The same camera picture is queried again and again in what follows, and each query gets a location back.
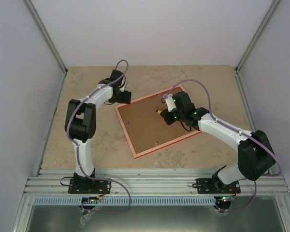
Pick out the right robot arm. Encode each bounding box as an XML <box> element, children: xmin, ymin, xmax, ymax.
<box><xmin>159</xmin><ymin>91</ymin><xmax>276</xmax><ymax>193</ymax></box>

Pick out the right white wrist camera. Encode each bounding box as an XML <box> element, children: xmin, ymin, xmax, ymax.
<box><xmin>161</xmin><ymin>93</ymin><xmax>176</xmax><ymax>112</ymax></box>

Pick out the brown frame backing board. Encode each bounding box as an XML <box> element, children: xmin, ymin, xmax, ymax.
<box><xmin>117</xmin><ymin>88</ymin><xmax>199</xmax><ymax>155</ymax></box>

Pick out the aluminium rail base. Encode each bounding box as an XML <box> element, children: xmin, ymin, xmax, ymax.
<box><xmin>13</xmin><ymin>169</ymin><xmax>290</xmax><ymax>232</ymax></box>

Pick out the purple cable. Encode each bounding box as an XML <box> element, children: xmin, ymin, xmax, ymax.
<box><xmin>162</xmin><ymin>79</ymin><xmax>283</xmax><ymax>213</ymax></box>
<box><xmin>66</xmin><ymin>59</ymin><xmax>132</xmax><ymax>215</ymax></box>

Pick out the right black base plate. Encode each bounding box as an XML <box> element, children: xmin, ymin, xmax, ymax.
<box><xmin>192</xmin><ymin>178</ymin><xmax>241</xmax><ymax>194</ymax></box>

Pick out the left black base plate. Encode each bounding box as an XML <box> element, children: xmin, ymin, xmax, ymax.
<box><xmin>68</xmin><ymin>179</ymin><xmax>111</xmax><ymax>195</ymax></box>

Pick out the aluminium corner post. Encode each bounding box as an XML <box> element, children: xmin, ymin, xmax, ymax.
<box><xmin>23</xmin><ymin>0</ymin><xmax>68</xmax><ymax>75</ymax></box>
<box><xmin>234</xmin><ymin>0</ymin><xmax>282</xmax><ymax>74</ymax></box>

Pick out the left aluminium corner post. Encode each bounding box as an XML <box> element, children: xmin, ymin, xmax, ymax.
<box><xmin>23</xmin><ymin>0</ymin><xmax>68</xmax><ymax>75</ymax></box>

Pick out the red wooden picture frame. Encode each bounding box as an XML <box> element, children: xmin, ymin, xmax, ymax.
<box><xmin>114</xmin><ymin>85</ymin><xmax>203</xmax><ymax>160</ymax></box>

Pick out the right aluminium corner post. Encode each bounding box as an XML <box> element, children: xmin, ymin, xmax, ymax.
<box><xmin>234</xmin><ymin>0</ymin><xmax>282</xmax><ymax>74</ymax></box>

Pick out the grey slotted cable duct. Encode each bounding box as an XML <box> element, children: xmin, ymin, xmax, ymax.
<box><xmin>33</xmin><ymin>196</ymin><xmax>216</xmax><ymax>206</ymax></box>

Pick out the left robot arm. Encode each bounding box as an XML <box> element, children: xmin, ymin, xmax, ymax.
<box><xmin>65</xmin><ymin>69</ymin><xmax>131</xmax><ymax>193</ymax></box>

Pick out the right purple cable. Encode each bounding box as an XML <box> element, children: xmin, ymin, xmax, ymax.
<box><xmin>162</xmin><ymin>79</ymin><xmax>283</xmax><ymax>213</ymax></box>

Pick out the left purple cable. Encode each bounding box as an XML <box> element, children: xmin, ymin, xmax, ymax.
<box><xmin>66</xmin><ymin>59</ymin><xmax>132</xmax><ymax>215</ymax></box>

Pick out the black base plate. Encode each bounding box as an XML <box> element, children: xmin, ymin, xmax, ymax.
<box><xmin>192</xmin><ymin>178</ymin><xmax>241</xmax><ymax>194</ymax></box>
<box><xmin>68</xmin><ymin>179</ymin><xmax>111</xmax><ymax>195</ymax></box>

